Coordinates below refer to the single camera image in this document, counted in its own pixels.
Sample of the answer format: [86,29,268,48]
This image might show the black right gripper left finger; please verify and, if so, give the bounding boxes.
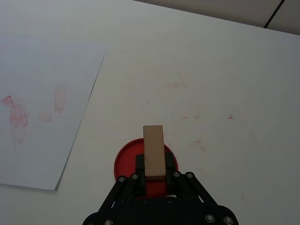
[82,154,146,225]

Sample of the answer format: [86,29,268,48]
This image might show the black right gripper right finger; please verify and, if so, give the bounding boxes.
[165,151,240,225]

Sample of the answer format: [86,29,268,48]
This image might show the tan wooden block stamp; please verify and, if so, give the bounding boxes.
[142,125,167,181]

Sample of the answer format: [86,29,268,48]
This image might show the red round ink pad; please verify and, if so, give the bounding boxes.
[113,138,179,198]

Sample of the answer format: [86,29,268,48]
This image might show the white paper sheet, red prints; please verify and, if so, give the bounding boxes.
[0,34,105,191]

